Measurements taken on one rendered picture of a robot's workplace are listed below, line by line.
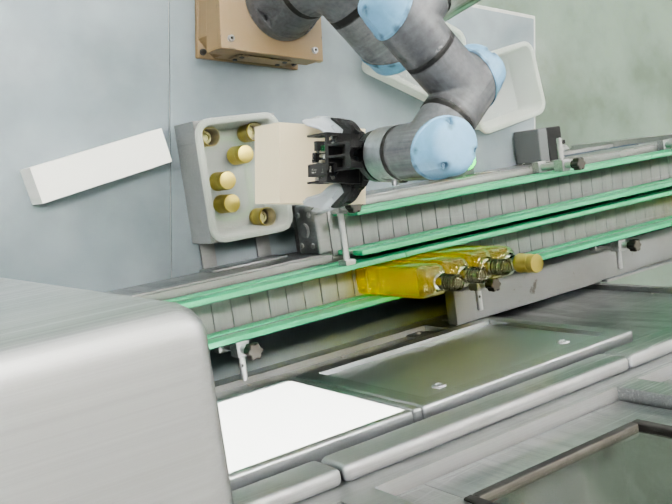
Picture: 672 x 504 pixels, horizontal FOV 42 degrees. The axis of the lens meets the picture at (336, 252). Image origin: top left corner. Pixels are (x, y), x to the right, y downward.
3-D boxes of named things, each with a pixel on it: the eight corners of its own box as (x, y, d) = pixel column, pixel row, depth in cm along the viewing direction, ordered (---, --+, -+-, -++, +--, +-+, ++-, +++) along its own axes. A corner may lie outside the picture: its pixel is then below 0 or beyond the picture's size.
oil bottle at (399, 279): (357, 294, 170) (429, 300, 152) (353, 265, 169) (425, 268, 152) (380, 288, 173) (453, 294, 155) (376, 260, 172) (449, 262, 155)
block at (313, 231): (297, 255, 170) (317, 255, 164) (290, 206, 169) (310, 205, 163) (312, 251, 172) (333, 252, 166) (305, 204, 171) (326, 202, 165)
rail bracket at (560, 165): (529, 174, 197) (576, 170, 186) (525, 142, 196) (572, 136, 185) (541, 172, 199) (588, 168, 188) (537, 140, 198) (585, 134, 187)
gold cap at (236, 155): (225, 147, 165) (236, 145, 162) (241, 145, 167) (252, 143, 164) (228, 166, 166) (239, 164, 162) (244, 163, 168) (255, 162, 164)
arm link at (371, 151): (423, 125, 118) (424, 186, 118) (402, 129, 122) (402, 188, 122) (379, 122, 114) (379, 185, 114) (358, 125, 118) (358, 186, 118)
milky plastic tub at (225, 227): (192, 244, 164) (214, 245, 156) (173, 124, 161) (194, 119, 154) (272, 229, 173) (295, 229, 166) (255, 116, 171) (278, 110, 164)
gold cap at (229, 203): (211, 196, 164) (222, 195, 160) (228, 193, 166) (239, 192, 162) (214, 214, 164) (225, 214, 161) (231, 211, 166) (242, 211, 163)
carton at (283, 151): (254, 127, 137) (279, 122, 131) (338, 133, 146) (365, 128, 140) (255, 203, 137) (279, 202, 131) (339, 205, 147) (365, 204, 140)
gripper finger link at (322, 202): (286, 209, 135) (313, 173, 128) (319, 209, 138) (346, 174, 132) (292, 226, 133) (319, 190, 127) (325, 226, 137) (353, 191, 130)
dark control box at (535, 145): (515, 165, 212) (541, 162, 205) (511, 132, 211) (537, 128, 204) (538, 161, 217) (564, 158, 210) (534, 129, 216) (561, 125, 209)
